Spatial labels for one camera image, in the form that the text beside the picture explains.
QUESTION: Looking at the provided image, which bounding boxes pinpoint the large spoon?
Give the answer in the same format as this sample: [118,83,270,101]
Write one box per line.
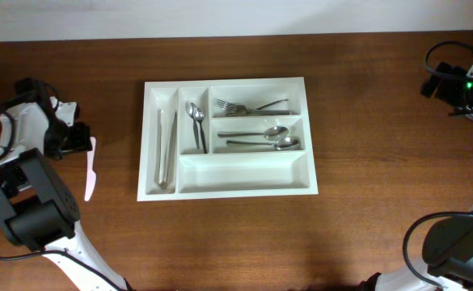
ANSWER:
[217,126,289,141]
[226,137,301,151]

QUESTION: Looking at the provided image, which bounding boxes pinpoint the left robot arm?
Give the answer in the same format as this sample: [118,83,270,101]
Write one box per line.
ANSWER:
[0,78,132,290]

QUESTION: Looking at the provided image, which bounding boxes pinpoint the fork black handle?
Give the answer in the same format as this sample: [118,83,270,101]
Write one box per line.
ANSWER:
[223,98,289,117]

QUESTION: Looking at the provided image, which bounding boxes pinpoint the metal tweezers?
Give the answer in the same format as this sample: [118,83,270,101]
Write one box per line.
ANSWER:
[157,110,177,189]

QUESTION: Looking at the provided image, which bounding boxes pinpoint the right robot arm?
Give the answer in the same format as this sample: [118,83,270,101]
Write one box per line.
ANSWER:
[358,62,473,291]

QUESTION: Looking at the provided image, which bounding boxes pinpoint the small teaspoon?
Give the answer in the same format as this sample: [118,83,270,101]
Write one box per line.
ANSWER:
[194,107,208,154]
[186,103,200,149]

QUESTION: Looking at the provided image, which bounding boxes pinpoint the white cutlery tray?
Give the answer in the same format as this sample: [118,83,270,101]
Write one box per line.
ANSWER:
[137,77,318,202]

